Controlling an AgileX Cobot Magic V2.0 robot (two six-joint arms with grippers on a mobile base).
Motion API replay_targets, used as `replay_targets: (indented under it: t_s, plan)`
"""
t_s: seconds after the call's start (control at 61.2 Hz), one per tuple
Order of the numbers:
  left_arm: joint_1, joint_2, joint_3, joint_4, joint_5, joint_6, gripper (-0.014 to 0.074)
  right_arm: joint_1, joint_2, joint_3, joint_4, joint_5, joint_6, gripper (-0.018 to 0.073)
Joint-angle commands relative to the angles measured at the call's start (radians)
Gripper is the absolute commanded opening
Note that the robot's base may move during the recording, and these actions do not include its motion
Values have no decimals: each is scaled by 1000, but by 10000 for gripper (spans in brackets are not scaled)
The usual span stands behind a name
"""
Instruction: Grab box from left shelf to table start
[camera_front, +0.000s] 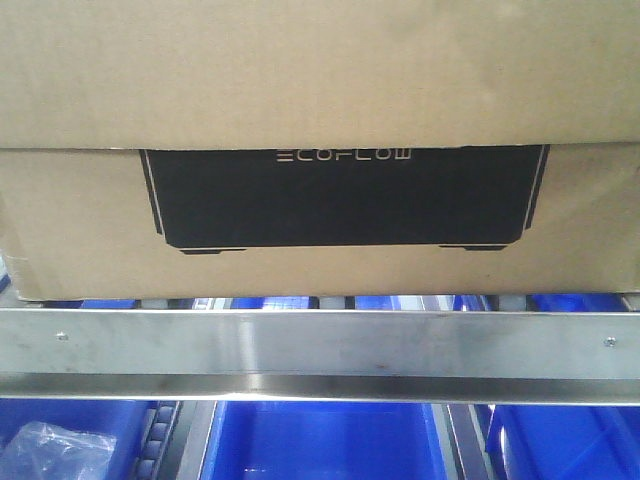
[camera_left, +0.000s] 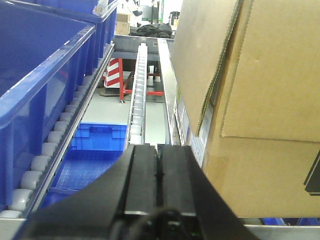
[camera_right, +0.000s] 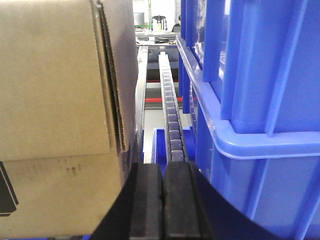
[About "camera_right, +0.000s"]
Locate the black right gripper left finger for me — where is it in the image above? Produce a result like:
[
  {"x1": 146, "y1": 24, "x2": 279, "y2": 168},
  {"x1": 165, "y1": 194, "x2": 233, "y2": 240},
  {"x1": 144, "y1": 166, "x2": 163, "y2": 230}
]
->
[{"x1": 90, "y1": 163, "x2": 163, "y2": 240}]

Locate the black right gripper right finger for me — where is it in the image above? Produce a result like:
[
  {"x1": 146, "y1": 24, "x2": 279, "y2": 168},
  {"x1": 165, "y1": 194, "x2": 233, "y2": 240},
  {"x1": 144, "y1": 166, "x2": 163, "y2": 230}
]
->
[{"x1": 163, "y1": 161, "x2": 279, "y2": 240}]

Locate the brown cardboard EcoFlow box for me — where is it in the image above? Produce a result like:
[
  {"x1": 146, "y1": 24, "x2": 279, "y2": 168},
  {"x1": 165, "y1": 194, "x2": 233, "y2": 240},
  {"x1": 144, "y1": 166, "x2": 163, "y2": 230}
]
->
[{"x1": 0, "y1": 0, "x2": 138, "y2": 239}]

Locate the lower blue plastic crate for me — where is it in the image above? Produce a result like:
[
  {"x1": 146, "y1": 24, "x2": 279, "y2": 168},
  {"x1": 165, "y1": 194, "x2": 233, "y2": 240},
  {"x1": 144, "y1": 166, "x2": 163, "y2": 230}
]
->
[{"x1": 177, "y1": 37, "x2": 320, "y2": 240}]

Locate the blue plastic crate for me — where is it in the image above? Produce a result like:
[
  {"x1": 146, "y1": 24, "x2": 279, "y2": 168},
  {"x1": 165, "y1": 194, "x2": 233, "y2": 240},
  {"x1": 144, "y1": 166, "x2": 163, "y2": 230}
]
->
[
  {"x1": 181, "y1": 0, "x2": 320, "y2": 136},
  {"x1": 177, "y1": 37, "x2": 320, "y2": 240}
]

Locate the upper blue plastic crate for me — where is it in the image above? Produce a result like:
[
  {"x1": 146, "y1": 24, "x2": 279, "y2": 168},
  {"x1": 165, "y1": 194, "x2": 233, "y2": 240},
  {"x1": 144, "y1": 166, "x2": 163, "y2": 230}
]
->
[{"x1": 181, "y1": 0, "x2": 320, "y2": 136}]

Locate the grey roller track rail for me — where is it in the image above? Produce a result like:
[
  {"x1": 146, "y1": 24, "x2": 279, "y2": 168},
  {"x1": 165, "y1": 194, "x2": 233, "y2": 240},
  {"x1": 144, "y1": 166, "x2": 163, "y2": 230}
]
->
[{"x1": 158, "y1": 51, "x2": 189, "y2": 162}]

